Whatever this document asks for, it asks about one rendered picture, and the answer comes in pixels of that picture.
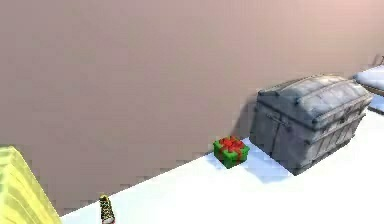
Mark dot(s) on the green gift box red ribbon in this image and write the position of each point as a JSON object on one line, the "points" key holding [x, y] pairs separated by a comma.
{"points": [[230, 152]]}

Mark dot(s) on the grey wooden chest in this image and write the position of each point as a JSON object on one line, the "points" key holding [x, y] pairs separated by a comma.
{"points": [[310, 123]]}

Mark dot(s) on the bed with white blanket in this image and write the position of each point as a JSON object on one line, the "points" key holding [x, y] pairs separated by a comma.
{"points": [[371, 80]]}

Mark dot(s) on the patterned sneaker shoe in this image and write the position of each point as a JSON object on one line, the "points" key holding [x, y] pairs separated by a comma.
{"points": [[106, 210]]}

